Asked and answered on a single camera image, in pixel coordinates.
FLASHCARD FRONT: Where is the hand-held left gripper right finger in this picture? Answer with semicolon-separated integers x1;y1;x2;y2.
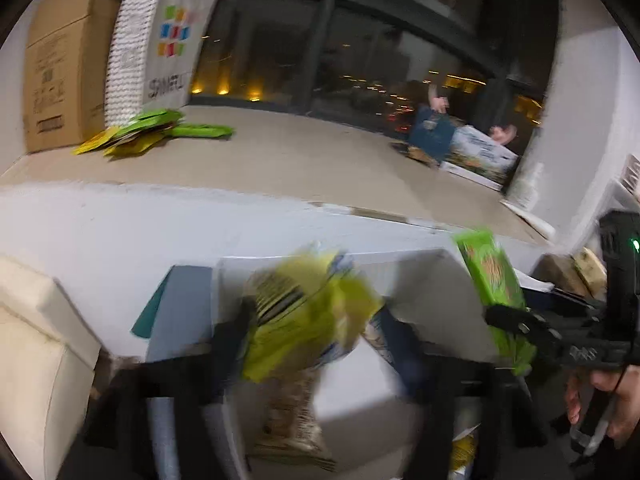
379;309;549;480

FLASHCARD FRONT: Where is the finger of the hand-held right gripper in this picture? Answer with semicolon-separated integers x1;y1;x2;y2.
484;305;566;356

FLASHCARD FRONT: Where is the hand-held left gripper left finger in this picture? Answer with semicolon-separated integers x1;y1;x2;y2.
82;304;261;450

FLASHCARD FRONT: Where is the green snack packet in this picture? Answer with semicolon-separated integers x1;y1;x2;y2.
454;229;537;376

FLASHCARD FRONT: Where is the yellow snack packet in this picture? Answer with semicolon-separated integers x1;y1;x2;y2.
242;247;383;383

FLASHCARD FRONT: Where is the white storage bin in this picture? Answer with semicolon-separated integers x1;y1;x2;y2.
145;247;501;480

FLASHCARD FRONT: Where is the person's right hand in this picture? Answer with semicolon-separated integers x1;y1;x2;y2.
566;366;640;445

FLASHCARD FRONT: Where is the teal paper sheet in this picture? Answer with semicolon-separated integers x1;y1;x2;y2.
131;266;173;338

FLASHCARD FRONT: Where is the beige snack packet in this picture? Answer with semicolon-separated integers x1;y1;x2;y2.
250;372;337;463

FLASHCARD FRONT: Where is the white packaging foam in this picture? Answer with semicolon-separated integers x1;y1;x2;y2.
501;160;557;241

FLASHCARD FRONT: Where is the white landscape printed box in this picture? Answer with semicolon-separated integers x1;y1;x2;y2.
440;125;520;192

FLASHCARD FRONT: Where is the pink ornament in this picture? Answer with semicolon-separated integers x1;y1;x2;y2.
427;82;450;113
490;124;518;147

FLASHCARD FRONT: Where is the dark blue gift box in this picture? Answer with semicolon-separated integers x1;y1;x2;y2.
409;106;457;163

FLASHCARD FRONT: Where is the cream box at left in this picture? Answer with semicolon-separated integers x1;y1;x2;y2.
0;255;101;480

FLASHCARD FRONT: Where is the pile of green yellow packets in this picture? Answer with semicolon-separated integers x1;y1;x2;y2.
72;109;235;157

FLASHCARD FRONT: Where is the white paper shopping bag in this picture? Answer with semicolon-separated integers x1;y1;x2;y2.
104;0;221;128

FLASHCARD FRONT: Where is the brown cardboard box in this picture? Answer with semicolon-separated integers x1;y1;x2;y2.
24;0;128;153

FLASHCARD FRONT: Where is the dark window frame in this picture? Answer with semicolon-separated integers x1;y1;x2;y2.
190;0;557;153

